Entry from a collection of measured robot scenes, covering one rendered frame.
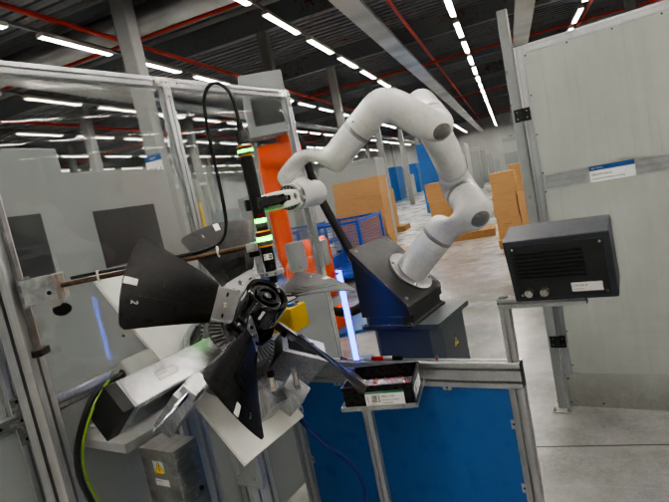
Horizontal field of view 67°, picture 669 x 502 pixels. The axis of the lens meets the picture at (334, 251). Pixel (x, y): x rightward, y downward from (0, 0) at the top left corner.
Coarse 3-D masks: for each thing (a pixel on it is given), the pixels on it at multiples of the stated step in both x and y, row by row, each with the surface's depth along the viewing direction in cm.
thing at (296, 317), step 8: (296, 304) 190; (304, 304) 192; (288, 312) 185; (296, 312) 187; (304, 312) 191; (280, 320) 188; (288, 320) 186; (296, 320) 187; (304, 320) 191; (296, 328) 186
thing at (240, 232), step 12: (204, 228) 156; (228, 228) 156; (240, 228) 156; (252, 228) 156; (192, 240) 153; (204, 240) 153; (216, 240) 152; (228, 240) 152; (240, 240) 152; (252, 240) 152; (204, 252) 150; (240, 252) 148; (204, 264) 148; (216, 264) 147; (228, 264) 146; (240, 264) 145; (252, 264) 145; (216, 276) 145; (228, 276) 144
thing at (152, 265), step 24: (144, 240) 125; (144, 264) 123; (168, 264) 126; (120, 288) 118; (144, 288) 121; (168, 288) 124; (192, 288) 127; (216, 288) 131; (120, 312) 117; (144, 312) 120; (168, 312) 124; (192, 312) 127
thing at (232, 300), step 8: (224, 288) 132; (216, 296) 131; (224, 296) 132; (232, 296) 134; (216, 304) 131; (232, 304) 134; (216, 312) 132; (224, 312) 133; (232, 312) 134; (216, 320) 131; (224, 320) 133; (232, 320) 134
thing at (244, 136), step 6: (240, 126) 139; (240, 132) 139; (246, 132) 140; (240, 138) 139; (246, 138) 139; (270, 246) 143; (264, 252) 142; (270, 252) 143; (264, 258) 143; (270, 258) 143; (270, 264) 143; (270, 270) 143; (276, 276) 144; (276, 282) 144
